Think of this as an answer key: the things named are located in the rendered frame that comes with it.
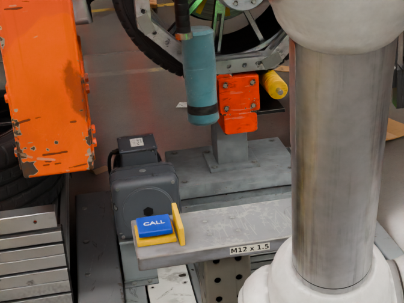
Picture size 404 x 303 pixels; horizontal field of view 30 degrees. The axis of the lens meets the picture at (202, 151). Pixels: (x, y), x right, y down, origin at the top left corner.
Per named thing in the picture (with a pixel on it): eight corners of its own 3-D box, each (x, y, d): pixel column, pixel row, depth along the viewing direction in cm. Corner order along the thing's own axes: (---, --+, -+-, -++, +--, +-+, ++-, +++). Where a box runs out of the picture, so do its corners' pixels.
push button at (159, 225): (169, 222, 160) (168, 213, 159) (174, 238, 154) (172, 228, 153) (136, 226, 159) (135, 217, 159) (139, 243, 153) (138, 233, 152)
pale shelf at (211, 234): (320, 205, 171) (320, 193, 170) (346, 240, 155) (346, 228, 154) (131, 232, 165) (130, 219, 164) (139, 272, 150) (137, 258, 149)
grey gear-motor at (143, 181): (170, 216, 245) (160, 115, 231) (190, 285, 206) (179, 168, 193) (115, 223, 242) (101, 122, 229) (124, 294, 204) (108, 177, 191)
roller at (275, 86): (266, 73, 246) (265, 55, 244) (290, 100, 219) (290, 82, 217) (248, 75, 245) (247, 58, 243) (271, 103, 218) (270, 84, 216)
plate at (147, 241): (171, 223, 161) (171, 219, 161) (177, 241, 154) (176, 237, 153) (134, 229, 160) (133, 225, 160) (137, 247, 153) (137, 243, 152)
